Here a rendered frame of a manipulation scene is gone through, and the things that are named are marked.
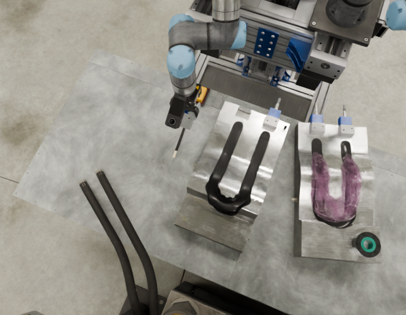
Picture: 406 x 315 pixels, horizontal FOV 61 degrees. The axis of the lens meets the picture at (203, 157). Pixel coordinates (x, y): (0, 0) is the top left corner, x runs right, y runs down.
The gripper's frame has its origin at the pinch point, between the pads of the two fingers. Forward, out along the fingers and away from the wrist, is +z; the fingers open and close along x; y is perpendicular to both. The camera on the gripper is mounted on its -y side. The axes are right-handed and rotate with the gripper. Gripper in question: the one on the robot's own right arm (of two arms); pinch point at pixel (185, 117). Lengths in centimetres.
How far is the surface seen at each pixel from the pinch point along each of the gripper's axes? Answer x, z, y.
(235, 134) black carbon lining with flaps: -18.6, 6.9, 3.3
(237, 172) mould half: -24.3, 4.5, -11.2
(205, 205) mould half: -18.2, 8.9, -25.6
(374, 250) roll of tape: -74, 0, -20
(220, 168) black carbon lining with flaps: -18.2, 4.6, -11.9
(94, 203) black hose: 19.8, 10.2, -39.8
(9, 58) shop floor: 154, 95, 31
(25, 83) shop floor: 133, 95, 18
